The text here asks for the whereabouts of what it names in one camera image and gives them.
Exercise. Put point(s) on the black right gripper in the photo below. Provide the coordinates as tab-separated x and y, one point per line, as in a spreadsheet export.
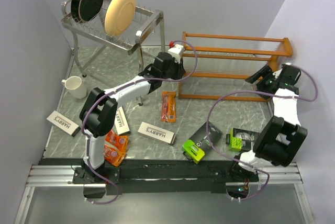
265	70

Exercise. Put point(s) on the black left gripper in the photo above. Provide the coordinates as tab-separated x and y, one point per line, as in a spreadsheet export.
179	69

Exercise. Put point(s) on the orange razor blister pack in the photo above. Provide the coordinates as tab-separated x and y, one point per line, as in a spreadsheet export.
168	109

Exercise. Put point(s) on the orange wooden shelf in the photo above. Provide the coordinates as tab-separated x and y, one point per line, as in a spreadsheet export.
284	49

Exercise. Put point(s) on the black green razor box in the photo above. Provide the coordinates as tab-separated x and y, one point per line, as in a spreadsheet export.
240	140
199	144

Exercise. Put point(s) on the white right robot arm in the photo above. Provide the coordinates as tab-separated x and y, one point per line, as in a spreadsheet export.
278	143

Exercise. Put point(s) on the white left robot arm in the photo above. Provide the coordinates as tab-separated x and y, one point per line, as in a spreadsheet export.
99	111

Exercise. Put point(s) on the chrome dish rack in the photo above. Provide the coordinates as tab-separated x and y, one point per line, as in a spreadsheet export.
144	23

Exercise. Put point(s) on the white Harry's box centre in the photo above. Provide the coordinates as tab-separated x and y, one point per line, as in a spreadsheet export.
156	133

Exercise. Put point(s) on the white harry's box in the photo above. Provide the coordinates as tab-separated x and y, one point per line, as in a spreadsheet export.
65	124
121	123
156	133

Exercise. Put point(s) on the beige round plate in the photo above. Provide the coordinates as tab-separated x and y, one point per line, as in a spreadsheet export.
119	16

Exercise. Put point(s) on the white Harry's box middle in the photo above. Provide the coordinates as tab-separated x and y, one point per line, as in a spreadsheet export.
121	123

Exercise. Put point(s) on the orange razor pack upper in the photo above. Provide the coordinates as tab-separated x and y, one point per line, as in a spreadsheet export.
119	142

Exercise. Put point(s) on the white ceramic mug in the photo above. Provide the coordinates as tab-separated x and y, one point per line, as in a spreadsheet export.
75	86

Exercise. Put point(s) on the orange razor pack lower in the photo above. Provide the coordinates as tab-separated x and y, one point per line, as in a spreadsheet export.
113	155

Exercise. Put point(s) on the white Harry's box far left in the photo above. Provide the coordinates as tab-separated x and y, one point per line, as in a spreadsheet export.
65	124

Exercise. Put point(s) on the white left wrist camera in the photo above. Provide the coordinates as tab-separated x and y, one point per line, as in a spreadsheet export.
176	50

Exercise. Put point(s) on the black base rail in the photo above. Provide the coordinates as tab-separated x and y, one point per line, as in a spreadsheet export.
164	176

